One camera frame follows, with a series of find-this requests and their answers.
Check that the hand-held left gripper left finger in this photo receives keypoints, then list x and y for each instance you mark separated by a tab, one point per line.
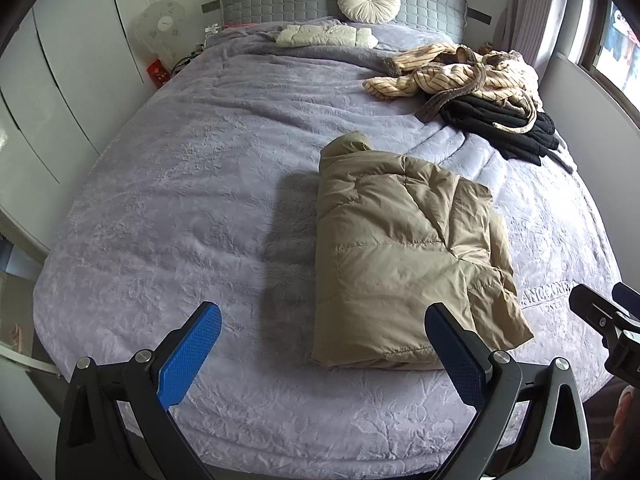
192	350

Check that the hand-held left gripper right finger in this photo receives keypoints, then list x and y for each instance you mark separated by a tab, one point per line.
457	360

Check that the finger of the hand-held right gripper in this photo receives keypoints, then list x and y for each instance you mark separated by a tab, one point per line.
629	294
592	302

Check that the beige puffer jacket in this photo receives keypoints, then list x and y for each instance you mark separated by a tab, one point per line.
400	260

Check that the person's right hand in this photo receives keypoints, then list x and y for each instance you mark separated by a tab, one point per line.
631	410

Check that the bed with lilac blanket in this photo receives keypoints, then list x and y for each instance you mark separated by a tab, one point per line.
175	185

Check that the pink slipper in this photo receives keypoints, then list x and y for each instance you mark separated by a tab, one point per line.
16	339

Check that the black folded garment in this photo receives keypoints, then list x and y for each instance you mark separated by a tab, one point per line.
500	120

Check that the window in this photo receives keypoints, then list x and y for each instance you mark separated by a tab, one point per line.
620	45

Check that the cream striped robe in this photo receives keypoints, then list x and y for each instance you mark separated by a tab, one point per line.
450	77

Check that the red box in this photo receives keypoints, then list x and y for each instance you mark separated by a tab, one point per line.
159	71

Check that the grey curtain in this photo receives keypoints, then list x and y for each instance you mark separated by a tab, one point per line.
530	5

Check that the white wardrobe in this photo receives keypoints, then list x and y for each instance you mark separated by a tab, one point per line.
65	60

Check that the white standing fan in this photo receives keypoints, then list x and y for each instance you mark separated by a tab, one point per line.
160	25

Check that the white quilted garment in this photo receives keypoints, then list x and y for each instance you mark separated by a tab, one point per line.
320	36

